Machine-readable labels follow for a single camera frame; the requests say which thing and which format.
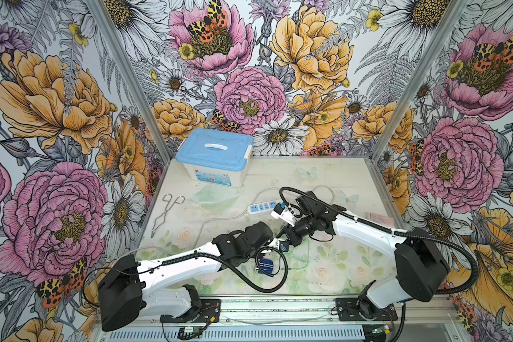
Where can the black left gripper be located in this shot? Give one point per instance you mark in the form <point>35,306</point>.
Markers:
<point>258,255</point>

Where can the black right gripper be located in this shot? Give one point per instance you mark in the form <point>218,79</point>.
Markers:
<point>291,234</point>

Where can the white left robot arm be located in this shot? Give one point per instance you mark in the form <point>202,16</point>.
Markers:
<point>132,288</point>

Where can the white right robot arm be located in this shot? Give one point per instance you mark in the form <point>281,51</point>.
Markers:
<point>420,266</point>

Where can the blue electric shaver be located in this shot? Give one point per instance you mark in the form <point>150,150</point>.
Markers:
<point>265,266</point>

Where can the white power strip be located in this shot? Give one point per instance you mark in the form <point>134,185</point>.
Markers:
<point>263,208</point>

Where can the floral table mat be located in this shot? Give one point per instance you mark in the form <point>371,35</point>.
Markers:
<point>224,251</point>

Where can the clear green plastic bag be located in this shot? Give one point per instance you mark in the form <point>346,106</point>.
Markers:
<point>215,198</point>

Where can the pink packet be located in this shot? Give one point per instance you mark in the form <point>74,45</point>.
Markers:
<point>381,220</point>

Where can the metal scissor tongs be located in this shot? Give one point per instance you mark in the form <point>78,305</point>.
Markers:
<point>169,203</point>

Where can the blue lid storage box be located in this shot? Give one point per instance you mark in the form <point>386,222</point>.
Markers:
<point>217,157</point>

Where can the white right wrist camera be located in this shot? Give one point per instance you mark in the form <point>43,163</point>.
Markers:
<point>283,212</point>

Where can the aluminium front rail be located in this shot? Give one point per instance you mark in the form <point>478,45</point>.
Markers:
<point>260,310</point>

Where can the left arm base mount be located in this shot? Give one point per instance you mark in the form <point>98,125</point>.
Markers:
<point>209,308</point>

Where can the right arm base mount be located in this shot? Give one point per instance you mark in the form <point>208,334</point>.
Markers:
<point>354,309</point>

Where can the aluminium left corner post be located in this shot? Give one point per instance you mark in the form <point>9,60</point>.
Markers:
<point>115,45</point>

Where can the aluminium corner post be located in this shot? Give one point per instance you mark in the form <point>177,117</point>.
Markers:
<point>115,45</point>
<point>444,30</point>

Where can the aluminium right corner post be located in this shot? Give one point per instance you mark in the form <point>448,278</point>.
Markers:
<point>444,30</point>

